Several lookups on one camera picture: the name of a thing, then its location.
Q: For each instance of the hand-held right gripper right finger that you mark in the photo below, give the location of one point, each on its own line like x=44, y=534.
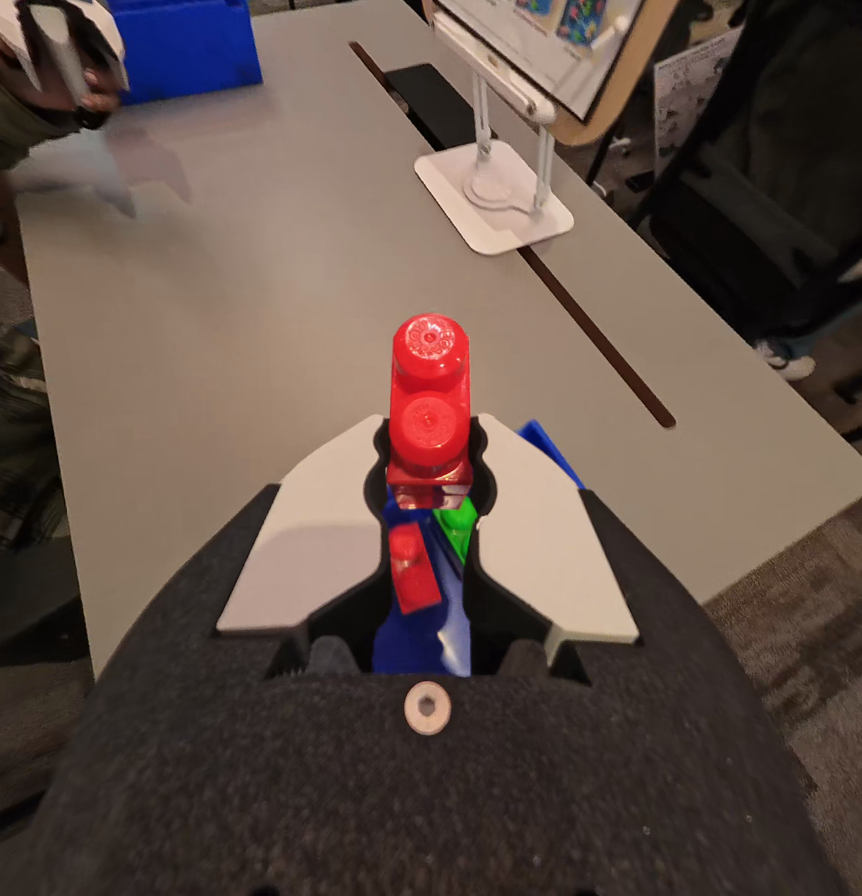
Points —
x=557, y=560

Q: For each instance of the person's left hand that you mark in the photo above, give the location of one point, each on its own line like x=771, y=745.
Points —
x=88, y=112

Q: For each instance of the blue plastic bin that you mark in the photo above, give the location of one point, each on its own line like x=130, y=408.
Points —
x=417, y=644
x=193, y=49

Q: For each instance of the instruction picture sheet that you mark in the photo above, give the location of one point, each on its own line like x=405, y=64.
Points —
x=529, y=35

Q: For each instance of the white tablet stand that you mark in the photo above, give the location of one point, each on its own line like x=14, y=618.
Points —
x=501, y=224

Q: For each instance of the black office chair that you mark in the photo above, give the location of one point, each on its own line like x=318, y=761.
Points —
x=753, y=210

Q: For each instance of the red two-stud block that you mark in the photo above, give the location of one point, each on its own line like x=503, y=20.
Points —
x=431, y=420

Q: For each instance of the person's left forearm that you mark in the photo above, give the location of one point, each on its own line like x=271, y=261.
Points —
x=11, y=126

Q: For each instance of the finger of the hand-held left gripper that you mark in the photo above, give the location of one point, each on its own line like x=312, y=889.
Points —
x=108, y=42
x=15, y=35

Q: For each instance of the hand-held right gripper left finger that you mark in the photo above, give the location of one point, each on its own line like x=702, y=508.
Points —
x=305, y=553

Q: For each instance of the printed paper sheet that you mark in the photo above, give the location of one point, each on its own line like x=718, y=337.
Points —
x=690, y=91

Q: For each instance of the green block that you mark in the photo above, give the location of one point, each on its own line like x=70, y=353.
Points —
x=455, y=525

